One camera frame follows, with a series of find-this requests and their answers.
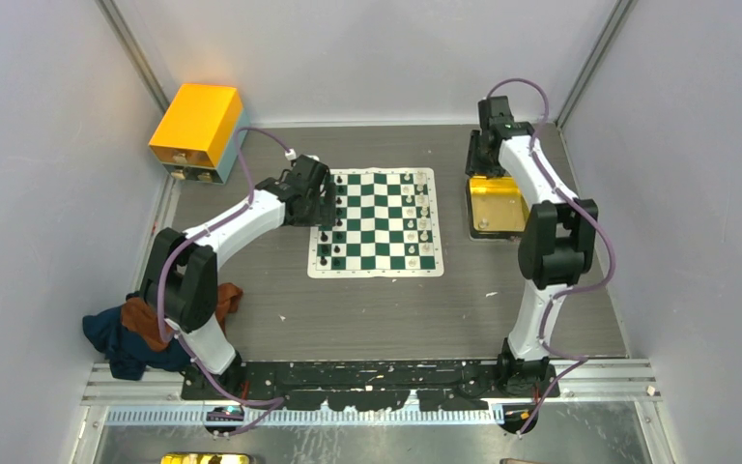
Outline yellow transparent tray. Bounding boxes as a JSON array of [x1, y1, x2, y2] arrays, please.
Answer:
[[466, 176, 529, 241]]

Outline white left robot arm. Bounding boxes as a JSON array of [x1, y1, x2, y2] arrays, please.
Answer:
[[139, 155, 337, 399]]

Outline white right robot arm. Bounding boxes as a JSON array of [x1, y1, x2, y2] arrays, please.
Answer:
[[465, 96, 598, 397]]

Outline green white chess board mat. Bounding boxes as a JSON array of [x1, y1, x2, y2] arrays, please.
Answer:
[[307, 167, 444, 279]]

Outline yellow teal drawer box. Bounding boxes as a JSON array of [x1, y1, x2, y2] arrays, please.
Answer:
[[149, 83, 249, 185]]

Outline orange cloth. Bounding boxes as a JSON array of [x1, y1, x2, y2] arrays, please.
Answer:
[[121, 282, 243, 353]]

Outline dark blue cloth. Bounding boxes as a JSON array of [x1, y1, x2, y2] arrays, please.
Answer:
[[82, 304, 190, 381]]

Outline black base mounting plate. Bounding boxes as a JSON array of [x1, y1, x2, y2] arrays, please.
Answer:
[[219, 360, 560, 412]]

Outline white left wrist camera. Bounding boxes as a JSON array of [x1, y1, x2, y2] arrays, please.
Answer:
[[284, 149, 320, 162]]

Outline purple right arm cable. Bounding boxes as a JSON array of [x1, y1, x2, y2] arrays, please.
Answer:
[[486, 77, 617, 437]]

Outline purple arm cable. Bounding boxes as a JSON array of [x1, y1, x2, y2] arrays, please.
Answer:
[[486, 77, 617, 437], [156, 127, 292, 438]]

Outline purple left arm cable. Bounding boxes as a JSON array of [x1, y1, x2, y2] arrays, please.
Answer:
[[156, 127, 292, 438]]

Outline aluminium frame rail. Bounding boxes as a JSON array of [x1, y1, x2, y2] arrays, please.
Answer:
[[82, 359, 661, 427]]

